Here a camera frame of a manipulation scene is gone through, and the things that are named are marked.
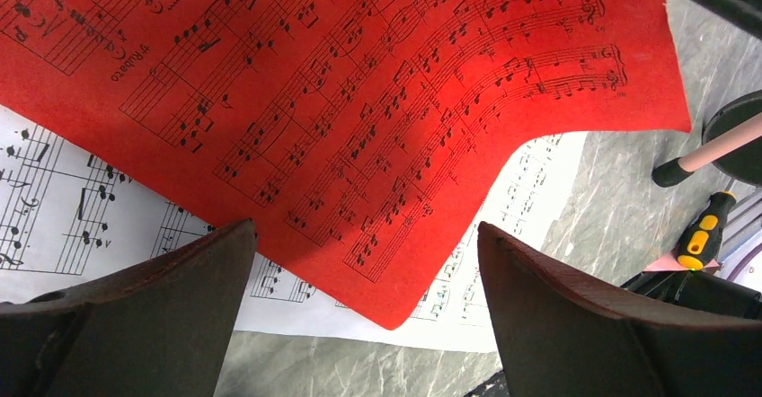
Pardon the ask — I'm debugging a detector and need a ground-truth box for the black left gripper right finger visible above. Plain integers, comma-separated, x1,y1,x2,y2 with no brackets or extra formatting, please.
478,223,761,396

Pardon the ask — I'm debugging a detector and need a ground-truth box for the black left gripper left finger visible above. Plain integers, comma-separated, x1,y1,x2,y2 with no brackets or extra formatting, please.
1,219,257,396

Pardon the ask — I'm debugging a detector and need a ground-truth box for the white sheet music paper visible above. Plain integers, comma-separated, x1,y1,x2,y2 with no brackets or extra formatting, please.
1,109,587,352

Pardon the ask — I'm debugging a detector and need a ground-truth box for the black round disc stand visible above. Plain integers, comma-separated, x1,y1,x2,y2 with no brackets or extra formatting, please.
702,90,761,188

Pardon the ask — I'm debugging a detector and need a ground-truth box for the pink music stand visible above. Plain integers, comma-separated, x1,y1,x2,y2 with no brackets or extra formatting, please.
651,113,761,188

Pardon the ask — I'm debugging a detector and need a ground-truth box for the red sheet music booklet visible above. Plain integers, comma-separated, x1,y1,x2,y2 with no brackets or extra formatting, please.
1,0,691,330

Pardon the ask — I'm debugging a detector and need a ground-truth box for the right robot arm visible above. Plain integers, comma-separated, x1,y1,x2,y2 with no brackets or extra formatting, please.
623,0,761,319

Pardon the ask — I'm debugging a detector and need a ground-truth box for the green orange screwdriver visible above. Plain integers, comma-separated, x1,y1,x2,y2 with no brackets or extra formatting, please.
677,190,737,270

